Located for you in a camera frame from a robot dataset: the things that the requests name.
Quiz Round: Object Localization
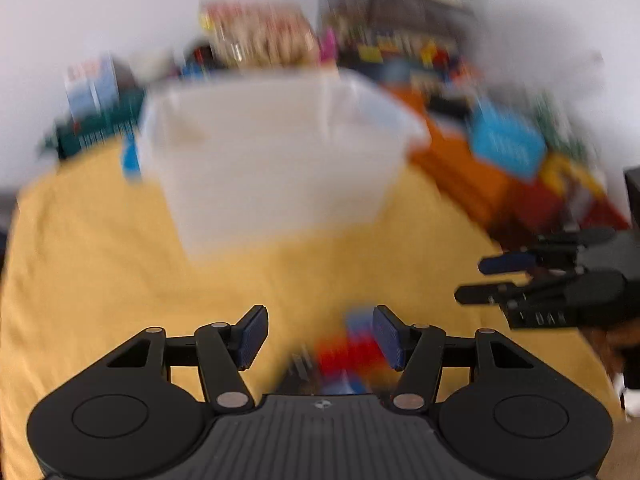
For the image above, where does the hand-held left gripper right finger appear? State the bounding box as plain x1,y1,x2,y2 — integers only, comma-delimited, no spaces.
372,305,543,413

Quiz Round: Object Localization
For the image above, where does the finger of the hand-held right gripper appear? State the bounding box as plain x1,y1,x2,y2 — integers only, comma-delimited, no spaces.
454,270,628,313
478,226,617,277

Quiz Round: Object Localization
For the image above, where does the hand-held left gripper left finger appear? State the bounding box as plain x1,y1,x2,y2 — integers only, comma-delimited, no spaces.
92,304,271,415

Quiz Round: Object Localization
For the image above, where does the red toy brick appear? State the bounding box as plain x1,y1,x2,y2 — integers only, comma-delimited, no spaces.
315,335,388,378

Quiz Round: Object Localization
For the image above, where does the white plastic bin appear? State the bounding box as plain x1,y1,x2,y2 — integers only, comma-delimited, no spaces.
136,69,432,266

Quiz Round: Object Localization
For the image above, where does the red and yellow box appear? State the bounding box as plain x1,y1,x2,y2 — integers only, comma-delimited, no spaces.
500,154,632,242

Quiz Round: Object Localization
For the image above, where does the orange box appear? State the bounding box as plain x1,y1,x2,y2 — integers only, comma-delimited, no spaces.
410,87,513,233

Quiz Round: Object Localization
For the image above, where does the light blue box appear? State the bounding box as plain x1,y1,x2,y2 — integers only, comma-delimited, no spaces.
470,105,549,182

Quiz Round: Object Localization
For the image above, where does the yellow cloth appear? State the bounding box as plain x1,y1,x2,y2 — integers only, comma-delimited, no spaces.
0,135,626,480

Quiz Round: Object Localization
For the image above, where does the dark green box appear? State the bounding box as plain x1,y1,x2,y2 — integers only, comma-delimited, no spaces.
45,90,147,161

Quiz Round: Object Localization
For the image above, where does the clear plastic toy container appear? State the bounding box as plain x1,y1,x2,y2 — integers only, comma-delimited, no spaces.
320,0,481,68

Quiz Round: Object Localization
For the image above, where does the pink foil wrapper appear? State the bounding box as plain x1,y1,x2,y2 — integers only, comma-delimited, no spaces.
319,27,339,64

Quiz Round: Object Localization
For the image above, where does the blue face mask pack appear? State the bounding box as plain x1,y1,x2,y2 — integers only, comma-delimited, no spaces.
65,57,120,126

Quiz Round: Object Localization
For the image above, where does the clear snack bag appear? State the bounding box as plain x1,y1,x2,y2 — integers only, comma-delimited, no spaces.
200,0,318,68

